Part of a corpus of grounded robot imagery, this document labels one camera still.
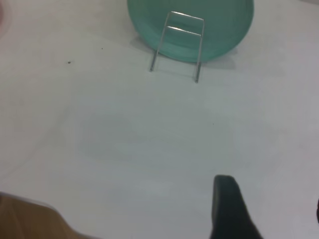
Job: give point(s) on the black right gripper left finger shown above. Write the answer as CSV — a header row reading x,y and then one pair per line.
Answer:
x,y
229,211

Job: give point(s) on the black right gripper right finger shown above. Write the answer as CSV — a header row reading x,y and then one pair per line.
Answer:
x,y
318,210

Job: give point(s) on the teal plate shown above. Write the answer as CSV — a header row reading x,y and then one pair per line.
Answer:
x,y
224,30

